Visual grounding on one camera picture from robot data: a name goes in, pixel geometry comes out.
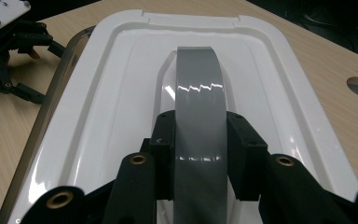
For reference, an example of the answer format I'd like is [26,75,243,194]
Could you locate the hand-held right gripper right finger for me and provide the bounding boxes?
[226,111,269,202]

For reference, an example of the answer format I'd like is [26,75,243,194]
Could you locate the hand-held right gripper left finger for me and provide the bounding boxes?
[148,110,179,201]

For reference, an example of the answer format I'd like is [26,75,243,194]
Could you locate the grey translucent storage box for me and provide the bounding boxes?
[0,26,97,224]

